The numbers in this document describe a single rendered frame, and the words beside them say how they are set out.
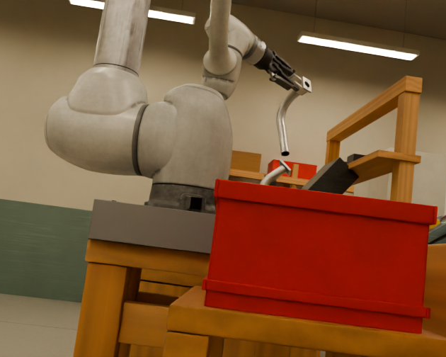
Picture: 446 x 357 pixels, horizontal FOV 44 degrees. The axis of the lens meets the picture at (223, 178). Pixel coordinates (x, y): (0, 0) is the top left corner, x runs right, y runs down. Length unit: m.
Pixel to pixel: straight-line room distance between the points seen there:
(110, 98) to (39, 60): 7.22
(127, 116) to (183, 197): 0.21
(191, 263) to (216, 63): 0.82
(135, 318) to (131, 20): 0.62
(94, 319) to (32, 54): 7.53
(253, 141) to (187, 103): 6.90
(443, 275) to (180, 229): 0.43
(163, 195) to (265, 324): 0.61
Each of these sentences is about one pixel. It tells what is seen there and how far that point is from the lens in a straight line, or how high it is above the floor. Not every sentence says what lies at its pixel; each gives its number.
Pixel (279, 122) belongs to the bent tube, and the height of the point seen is 1.35.
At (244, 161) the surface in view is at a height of 2.14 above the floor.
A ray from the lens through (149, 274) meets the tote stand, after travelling 1.60.
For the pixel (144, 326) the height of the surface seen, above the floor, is 0.71.
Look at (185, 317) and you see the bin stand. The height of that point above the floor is 0.79.
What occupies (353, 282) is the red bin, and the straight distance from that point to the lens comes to 0.53.
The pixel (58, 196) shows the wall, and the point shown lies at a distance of 7.89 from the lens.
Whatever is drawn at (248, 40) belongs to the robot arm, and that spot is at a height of 1.54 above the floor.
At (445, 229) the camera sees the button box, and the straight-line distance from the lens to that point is 0.85.
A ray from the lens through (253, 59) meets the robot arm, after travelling 1.84.
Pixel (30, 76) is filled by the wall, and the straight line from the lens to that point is 8.31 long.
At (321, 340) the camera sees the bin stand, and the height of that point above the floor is 0.79.
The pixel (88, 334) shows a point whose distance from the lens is 1.00.
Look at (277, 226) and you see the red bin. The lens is 0.52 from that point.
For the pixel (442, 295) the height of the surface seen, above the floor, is 0.83.
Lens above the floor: 0.85
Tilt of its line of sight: 8 degrees up
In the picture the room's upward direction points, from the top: 7 degrees clockwise
